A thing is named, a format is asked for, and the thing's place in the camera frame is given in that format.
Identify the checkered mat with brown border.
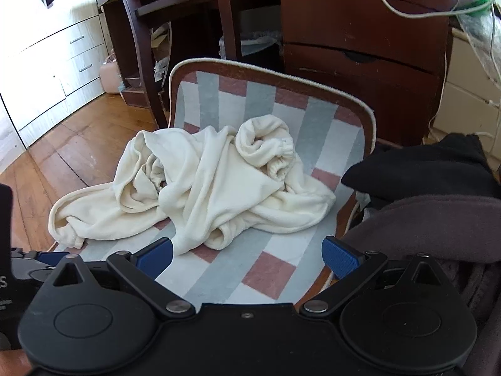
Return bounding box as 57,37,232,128
51,58,378,306

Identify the dark wooden shelf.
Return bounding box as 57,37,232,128
70,0,167,107

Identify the grey fleece cloth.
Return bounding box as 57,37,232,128
340,194,501,376

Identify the green plastic bag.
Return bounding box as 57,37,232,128
449,0,501,61

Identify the pink bag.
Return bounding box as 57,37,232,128
99,52,123,95

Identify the dark wooden desk with drawers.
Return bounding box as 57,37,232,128
277,0,455,146

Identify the cream side cabinet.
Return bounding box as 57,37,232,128
426,27,501,142

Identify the black cloth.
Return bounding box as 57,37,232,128
340,133,501,209

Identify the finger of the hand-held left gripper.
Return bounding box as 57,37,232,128
12,248,72,268

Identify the bin with plastic liner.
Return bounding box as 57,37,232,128
218,29,283,64

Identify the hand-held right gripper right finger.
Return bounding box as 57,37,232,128
299,236,445,316

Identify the white drawer cabinet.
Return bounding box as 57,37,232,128
0,0,115,150

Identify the cream fleece garment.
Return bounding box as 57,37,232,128
48,114,336,257

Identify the dark wooden chair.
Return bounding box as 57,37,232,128
111,0,244,131

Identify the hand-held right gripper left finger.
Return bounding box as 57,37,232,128
51,238,196,321

